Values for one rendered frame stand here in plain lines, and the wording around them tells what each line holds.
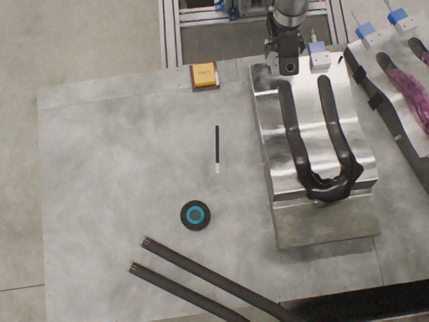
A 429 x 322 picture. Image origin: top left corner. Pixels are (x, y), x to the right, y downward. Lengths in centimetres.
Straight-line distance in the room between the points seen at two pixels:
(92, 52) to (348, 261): 166
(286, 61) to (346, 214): 42
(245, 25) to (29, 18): 115
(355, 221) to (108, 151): 69
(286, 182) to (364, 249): 30
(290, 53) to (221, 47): 100
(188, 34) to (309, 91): 98
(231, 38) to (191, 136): 89
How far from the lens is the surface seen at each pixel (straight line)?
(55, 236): 130
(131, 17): 245
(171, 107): 131
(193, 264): 115
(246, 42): 207
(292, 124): 121
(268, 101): 122
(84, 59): 239
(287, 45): 109
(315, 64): 125
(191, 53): 206
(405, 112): 128
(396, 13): 144
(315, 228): 118
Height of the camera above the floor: 201
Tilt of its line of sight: 75 degrees down
